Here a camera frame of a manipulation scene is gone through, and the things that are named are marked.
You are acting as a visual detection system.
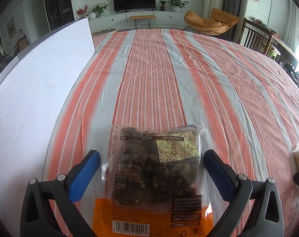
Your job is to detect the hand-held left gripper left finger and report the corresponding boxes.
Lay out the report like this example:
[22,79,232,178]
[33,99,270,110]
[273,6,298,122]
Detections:
[20,149,101,237]

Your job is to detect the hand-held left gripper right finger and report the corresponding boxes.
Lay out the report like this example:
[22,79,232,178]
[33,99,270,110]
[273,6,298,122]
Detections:
[203,149,284,237]

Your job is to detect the nut packet with orange bottom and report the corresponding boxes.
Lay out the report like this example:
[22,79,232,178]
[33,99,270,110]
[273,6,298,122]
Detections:
[92,125,211,237]

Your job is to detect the white cardboard box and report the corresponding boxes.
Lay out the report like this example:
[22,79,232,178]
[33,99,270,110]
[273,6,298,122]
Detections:
[0,16,96,218]

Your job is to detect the orange striped tablecloth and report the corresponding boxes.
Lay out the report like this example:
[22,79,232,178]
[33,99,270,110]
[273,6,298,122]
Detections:
[41,28,299,237]

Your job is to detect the row of bottles and jars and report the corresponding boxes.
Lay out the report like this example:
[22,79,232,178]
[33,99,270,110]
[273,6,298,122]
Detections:
[280,59,299,89]

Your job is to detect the green plastic stool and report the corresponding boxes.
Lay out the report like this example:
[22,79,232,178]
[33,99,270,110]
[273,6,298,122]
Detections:
[267,46,281,60]

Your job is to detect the wooden side desk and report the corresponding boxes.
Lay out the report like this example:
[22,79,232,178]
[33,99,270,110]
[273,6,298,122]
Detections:
[270,35,298,62]

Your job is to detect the wooden slatted crib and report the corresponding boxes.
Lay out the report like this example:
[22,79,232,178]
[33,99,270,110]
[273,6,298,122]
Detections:
[237,18,273,55]

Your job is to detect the orange lounge chair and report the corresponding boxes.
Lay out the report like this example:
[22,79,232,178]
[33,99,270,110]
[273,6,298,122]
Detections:
[183,7,240,38]

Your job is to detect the white sheer curtain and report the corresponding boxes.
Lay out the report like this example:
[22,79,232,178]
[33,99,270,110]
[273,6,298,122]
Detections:
[283,0,299,50]

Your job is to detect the white television cabinet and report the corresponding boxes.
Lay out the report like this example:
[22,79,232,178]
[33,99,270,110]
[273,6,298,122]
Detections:
[86,10,189,31]

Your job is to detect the white door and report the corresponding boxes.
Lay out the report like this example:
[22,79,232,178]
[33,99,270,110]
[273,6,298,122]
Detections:
[31,0,45,42]

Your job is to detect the red flowers in vase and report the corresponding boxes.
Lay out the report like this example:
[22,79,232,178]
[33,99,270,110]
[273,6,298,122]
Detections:
[76,4,89,18]

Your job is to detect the bushy potted green plant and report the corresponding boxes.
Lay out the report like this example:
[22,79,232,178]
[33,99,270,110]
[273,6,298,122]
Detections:
[92,3,109,17]

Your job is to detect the wooden stool with metal legs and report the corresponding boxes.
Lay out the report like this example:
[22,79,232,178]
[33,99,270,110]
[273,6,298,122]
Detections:
[129,15,156,30]

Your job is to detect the dark glass display cabinet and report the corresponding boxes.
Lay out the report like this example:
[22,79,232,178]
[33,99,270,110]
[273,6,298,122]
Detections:
[43,0,74,30]

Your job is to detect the grey curtain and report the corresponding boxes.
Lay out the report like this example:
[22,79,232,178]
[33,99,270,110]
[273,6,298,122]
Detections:
[224,0,250,42]

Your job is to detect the large potted green plant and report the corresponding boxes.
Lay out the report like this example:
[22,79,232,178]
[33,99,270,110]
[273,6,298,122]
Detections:
[166,0,189,13]

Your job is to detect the black television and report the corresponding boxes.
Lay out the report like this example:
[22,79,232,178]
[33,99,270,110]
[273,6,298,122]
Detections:
[112,0,157,12]

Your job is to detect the framed wall picture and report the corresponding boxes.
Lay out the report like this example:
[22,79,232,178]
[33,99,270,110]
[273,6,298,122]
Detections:
[6,17,17,32]

